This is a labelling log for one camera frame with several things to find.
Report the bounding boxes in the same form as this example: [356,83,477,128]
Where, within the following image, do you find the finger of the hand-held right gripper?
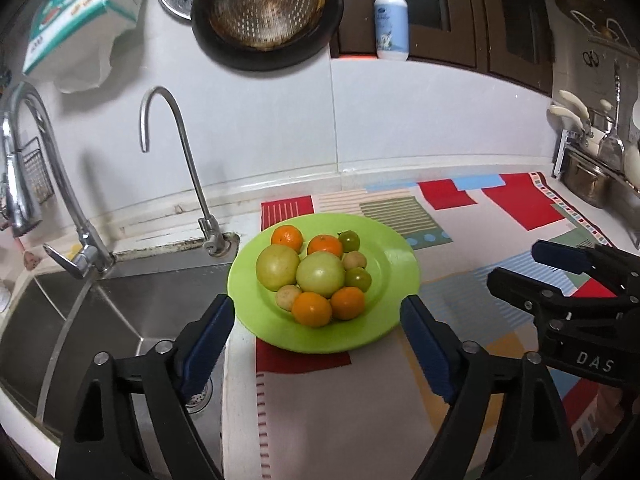
[531,238,640,294]
[486,266,640,314]

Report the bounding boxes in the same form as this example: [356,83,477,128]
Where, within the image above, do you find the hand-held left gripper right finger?
[399,294,582,480]

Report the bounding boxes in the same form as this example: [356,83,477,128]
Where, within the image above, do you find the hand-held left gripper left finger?
[54,293,236,480]

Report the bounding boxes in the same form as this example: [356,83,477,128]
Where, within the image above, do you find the green plate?
[227,212,421,353]

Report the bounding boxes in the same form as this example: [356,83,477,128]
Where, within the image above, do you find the orange mandarin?
[307,234,344,257]
[292,291,333,328]
[271,225,305,253]
[330,286,366,321]

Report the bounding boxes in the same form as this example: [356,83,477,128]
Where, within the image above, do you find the large yellow-green apple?
[255,244,301,291]

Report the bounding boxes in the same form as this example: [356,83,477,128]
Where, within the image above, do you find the small green tomato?
[345,267,373,293]

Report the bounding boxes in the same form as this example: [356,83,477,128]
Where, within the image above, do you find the large pale green apple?
[296,252,347,296]

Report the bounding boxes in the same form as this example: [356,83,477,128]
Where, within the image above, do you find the person's right hand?
[596,387,625,437]

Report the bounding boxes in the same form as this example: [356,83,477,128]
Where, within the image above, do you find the round sink drain strainer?
[182,375,213,413]

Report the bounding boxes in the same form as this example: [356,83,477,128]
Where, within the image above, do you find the steel pot with lid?
[560,147,627,209]

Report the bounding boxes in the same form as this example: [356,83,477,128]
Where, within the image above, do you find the colourful patterned mat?
[252,172,640,480]

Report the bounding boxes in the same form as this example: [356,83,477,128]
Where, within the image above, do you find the steel sink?
[0,250,236,456]

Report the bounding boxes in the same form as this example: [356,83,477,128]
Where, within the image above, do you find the steel spatula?
[597,60,627,171]

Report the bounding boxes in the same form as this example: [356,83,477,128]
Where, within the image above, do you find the chrome gooseneck faucet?
[139,86,236,258]

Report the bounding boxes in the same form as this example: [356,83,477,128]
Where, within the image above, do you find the chrome pull-down faucet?
[0,80,117,281]

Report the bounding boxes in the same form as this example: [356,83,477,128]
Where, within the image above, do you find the dark wooden cabinet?
[330,0,556,96]

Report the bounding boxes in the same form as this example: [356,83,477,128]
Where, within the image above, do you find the white and blue pump bottle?
[374,0,411,61]

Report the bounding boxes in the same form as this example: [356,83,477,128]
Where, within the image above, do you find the black frying pan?
[191,0,345,72]

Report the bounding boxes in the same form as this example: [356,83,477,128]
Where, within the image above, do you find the bronze perforated colander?
[207,0,326,51]

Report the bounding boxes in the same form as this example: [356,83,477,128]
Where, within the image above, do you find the green and white tissue box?
[22,0,153,75]

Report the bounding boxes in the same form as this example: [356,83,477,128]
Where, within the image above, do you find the white-handled knife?
[559,89,594,121]
[548,104,587,133]

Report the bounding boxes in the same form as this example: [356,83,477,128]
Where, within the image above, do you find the black wire basket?
[17,136,56,206]

